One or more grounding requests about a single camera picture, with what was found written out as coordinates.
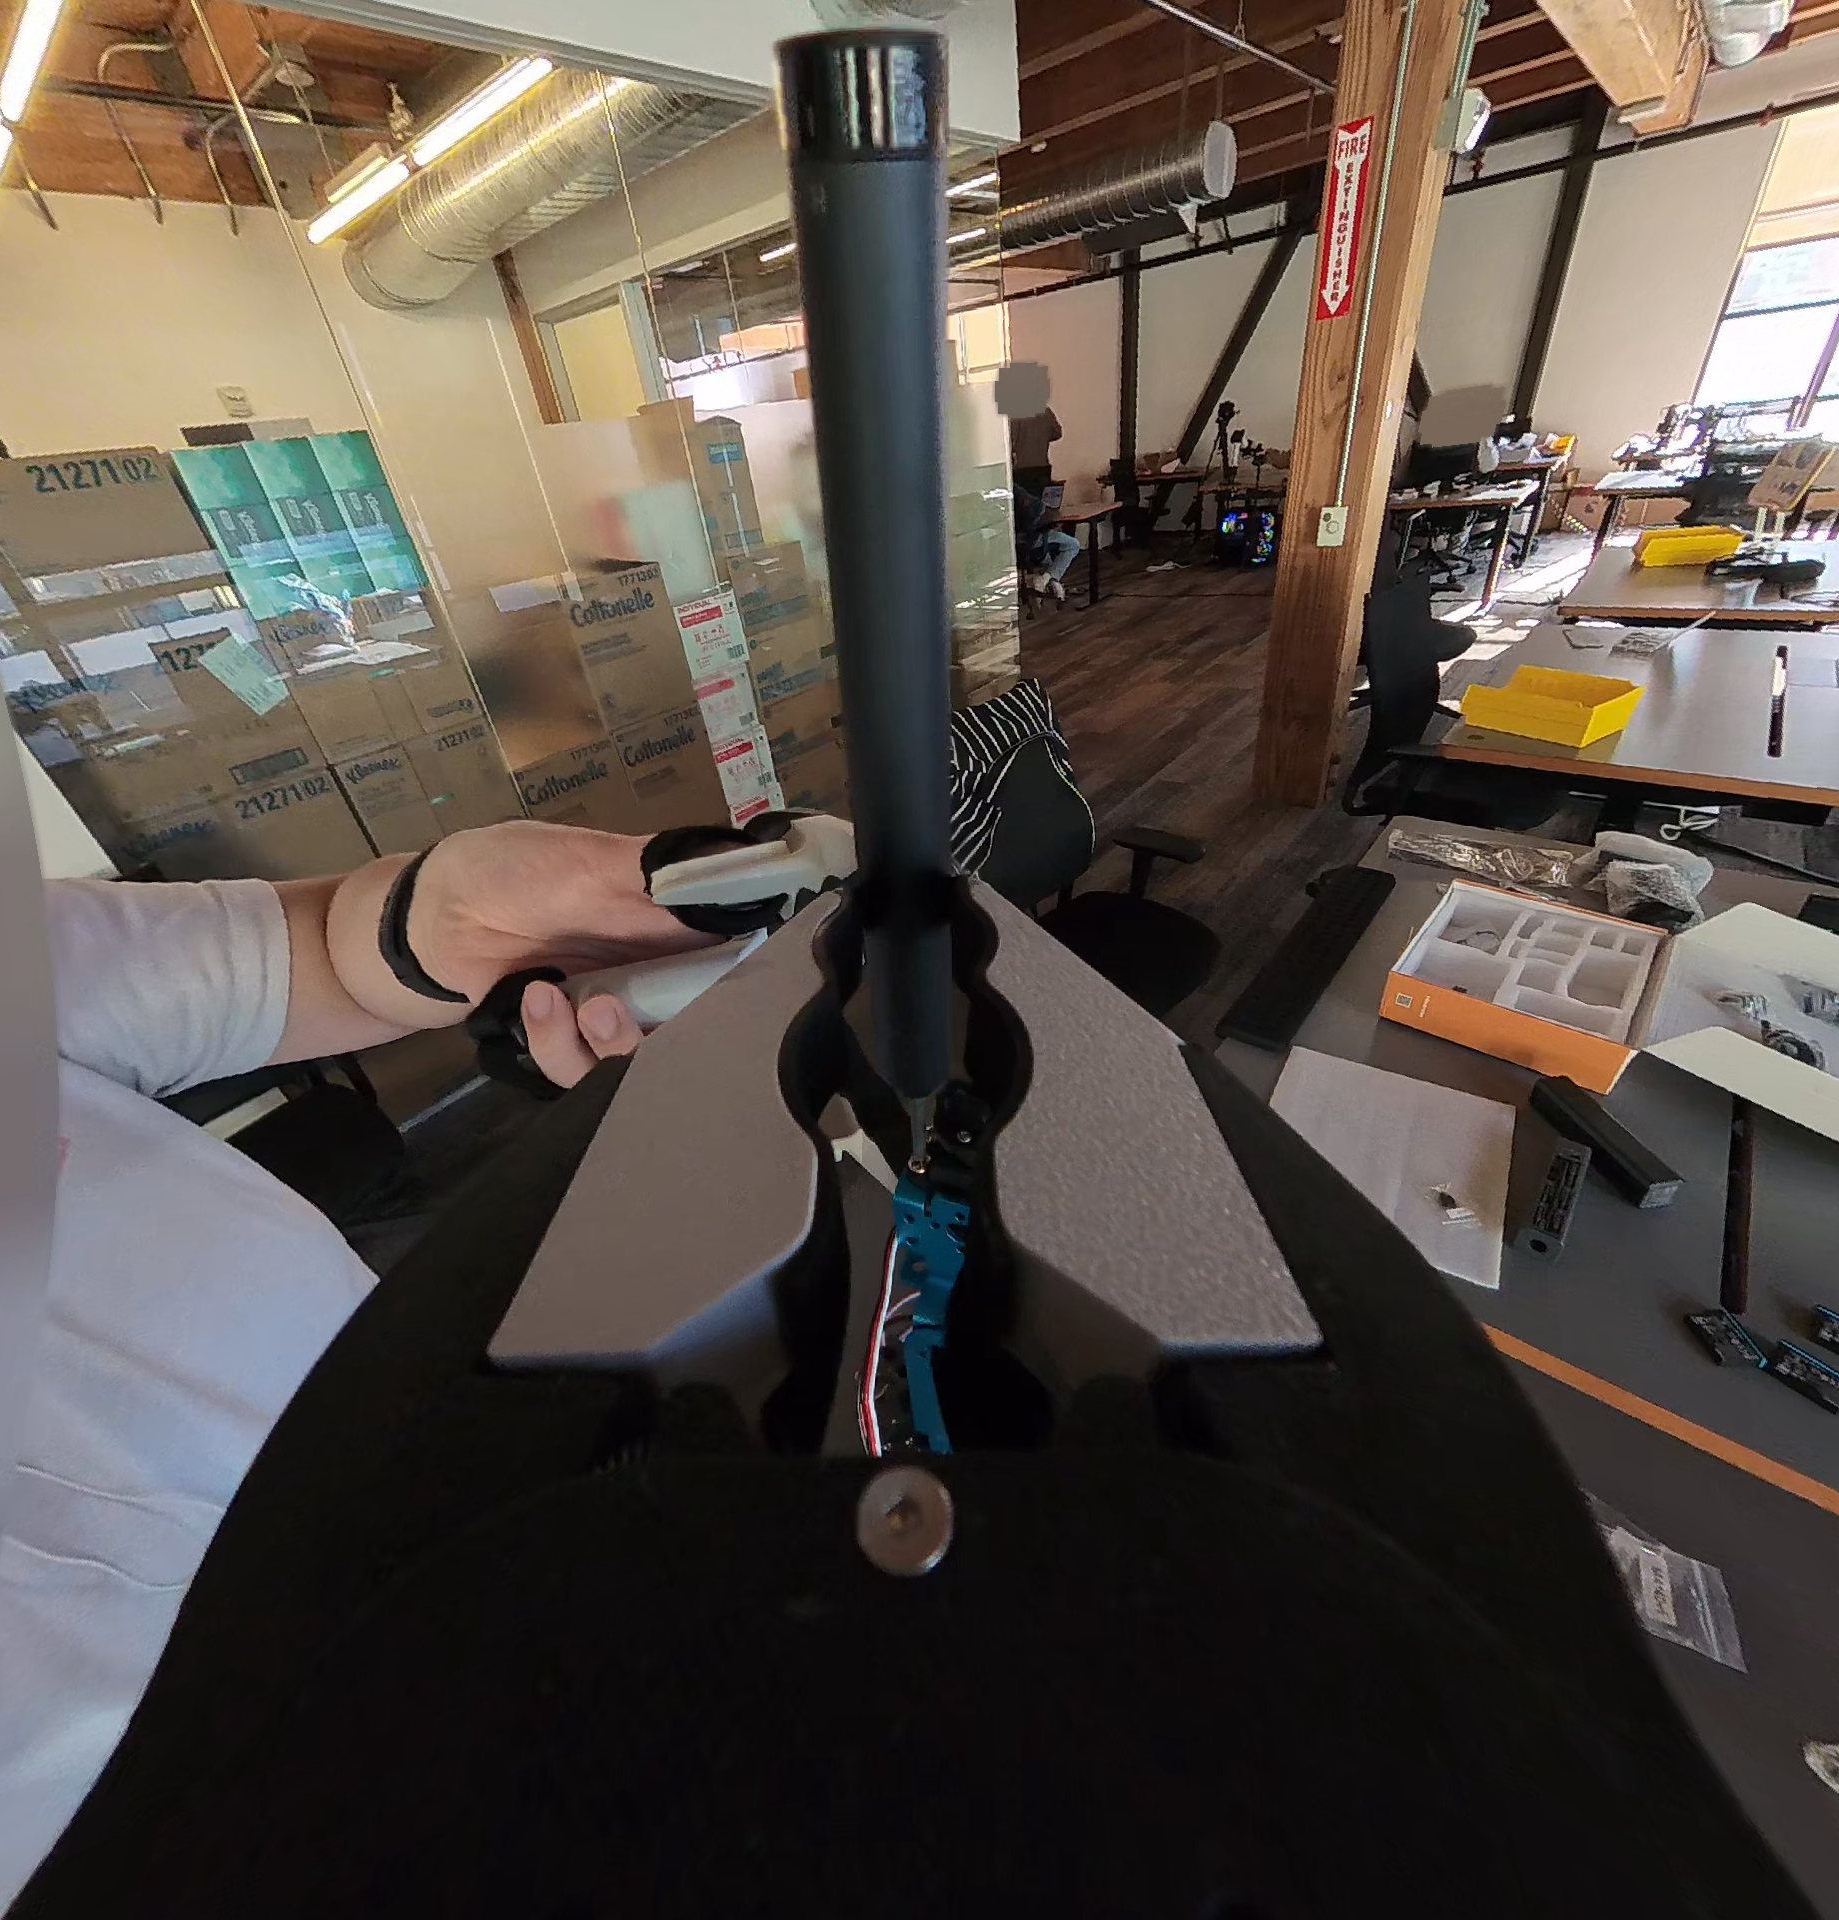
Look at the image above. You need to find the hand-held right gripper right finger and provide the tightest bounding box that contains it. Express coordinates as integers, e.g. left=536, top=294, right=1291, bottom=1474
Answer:
left=935, top=872, right=1329, bottom=1449

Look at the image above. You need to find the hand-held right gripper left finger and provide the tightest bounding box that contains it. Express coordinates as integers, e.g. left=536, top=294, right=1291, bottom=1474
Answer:
left=488, top=881, right=867, bottom=1449

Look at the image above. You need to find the blue toy robot arm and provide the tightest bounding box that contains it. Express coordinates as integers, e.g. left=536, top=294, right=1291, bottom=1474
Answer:
left=860, top=1087, right=1004, bottom=1457

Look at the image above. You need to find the black electric screwdriver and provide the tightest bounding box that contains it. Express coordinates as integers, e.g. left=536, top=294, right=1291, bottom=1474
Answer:
left=777, top=32, right=962, bottom=1172

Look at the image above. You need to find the person's left forearm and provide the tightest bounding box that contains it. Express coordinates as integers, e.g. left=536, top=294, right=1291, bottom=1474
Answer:
left=51, top=866, right=413, bottom=1101

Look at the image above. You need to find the dark grey desk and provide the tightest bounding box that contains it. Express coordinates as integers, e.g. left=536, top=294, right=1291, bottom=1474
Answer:
left=1215, top=818, right=1839, bottom=1541
left=1482, top=1335, right=1839, bottom=1920

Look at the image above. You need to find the grey office desk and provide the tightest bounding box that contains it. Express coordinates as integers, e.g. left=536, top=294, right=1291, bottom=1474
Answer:
left=1438, top=623, right=1839, bottom=826
left=1557, top=540, right=1839, bottom=631

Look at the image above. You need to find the person's left hand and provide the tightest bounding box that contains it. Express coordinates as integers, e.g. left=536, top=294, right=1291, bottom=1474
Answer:
left=394, top=823, right=744, bottom=1092

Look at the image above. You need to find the white paper sheet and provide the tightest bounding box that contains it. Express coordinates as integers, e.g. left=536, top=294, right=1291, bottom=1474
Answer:
left=1268, top=1045, right=1522, bottom=1290

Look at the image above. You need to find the striped cloth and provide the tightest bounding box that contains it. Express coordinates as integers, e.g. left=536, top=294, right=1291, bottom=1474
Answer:
left=949, top=684, right=1078, bottom=878

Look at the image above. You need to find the black wrist rest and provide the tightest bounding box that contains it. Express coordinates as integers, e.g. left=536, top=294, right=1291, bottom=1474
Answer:
left=1215, top=866, right=1400, bottom=1055

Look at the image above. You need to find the black office chair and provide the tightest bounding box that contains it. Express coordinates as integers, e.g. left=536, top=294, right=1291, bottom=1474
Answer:
left=1344, top=578, right=1479, bottom=820
left=995, top=737, right=1224, bottom=1026

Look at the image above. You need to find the black wrist band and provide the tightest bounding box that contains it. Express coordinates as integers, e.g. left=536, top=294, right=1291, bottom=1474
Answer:
left=382, top=842, right=475, bottom=1004

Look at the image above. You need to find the orange kit box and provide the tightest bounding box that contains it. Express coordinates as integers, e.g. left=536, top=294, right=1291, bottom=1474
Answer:
left=1377, top=876, right=1839, bottom=1162

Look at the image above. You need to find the dark grey bit holder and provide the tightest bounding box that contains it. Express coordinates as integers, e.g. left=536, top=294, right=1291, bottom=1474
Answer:
left=1513, top=1138, right=1593, bottom=1258

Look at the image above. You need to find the long black box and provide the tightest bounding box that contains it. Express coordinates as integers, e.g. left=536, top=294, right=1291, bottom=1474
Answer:
left=1530, top=1079, right=1688, bottom=1208

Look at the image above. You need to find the clear bag of metal parts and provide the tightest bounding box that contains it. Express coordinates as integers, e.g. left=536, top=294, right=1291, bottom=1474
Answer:
left=1386, top=830, right=1582, bottom=889

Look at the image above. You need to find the person's white shirt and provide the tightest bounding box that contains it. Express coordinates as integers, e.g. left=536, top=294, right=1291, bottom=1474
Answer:
left=0, top=1050, right=383, bottom=1920

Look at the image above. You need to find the stack of teal boxes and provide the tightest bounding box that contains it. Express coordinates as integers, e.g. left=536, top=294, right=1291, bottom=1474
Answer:
left=170, top=433, right=432, bottom=623

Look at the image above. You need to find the clear bag of dark parts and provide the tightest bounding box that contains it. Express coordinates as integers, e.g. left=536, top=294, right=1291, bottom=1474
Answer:
left=1588, top=833, right=1719, bottom=924

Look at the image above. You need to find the wooden pillar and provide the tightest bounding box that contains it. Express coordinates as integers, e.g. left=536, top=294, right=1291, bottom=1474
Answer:
left=1252, top=0, right=1461, bottom=810

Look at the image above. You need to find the labelled clear screw bag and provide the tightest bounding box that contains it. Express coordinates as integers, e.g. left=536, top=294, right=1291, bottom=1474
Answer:
left=1603, top=1522, right=1749, bottom=1673

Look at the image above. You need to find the bag of black parts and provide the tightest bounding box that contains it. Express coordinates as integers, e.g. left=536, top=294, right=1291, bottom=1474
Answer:
left=1716, top=983, right=1839, bottom=1069

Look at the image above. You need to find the stack of cardboard boxes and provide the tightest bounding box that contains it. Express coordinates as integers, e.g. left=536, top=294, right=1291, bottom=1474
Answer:
left=0, top=406, right=1010, bottom=889

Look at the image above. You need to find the ceiling strip lamp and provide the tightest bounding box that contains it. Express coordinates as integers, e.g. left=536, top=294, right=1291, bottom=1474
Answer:
left=306, top=55, right=553, bottom=245
left=0, top=0, right=66, bottom=229

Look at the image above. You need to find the red and white sign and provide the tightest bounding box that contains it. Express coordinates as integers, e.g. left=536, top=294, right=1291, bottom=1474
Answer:
left=1315, top=117, right=1376, bottom=320

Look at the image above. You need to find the large window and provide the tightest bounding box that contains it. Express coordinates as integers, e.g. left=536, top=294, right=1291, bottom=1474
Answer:
left=1699, top=91, right=1839, bottom=452

